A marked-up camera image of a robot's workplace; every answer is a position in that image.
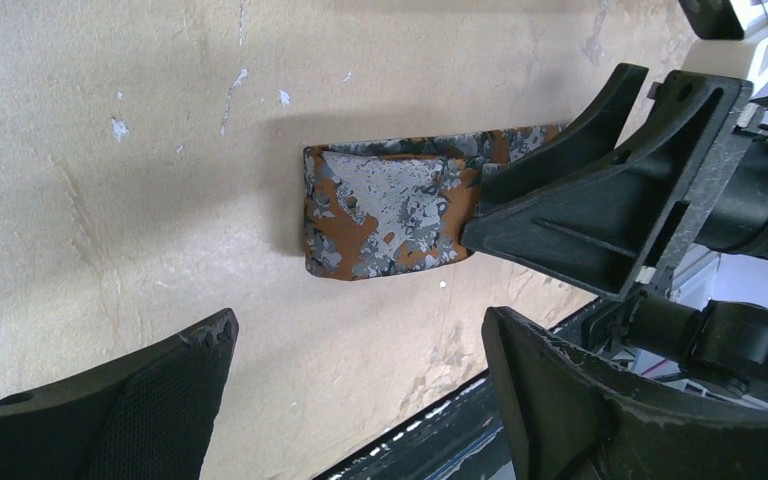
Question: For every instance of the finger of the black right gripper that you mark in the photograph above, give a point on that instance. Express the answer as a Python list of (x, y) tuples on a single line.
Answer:
[(593, 134)]

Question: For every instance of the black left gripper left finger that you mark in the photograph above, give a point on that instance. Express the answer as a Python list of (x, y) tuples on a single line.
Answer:
[(147, 415)]

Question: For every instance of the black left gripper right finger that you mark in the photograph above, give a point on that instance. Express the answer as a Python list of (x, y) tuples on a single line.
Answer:
[(570, 414)]

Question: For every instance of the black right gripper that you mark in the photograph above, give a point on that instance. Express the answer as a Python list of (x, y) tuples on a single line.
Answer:
[(634, 213)]

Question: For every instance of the brown floral tie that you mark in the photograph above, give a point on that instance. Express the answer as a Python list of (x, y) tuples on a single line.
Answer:
[(397, 206)]

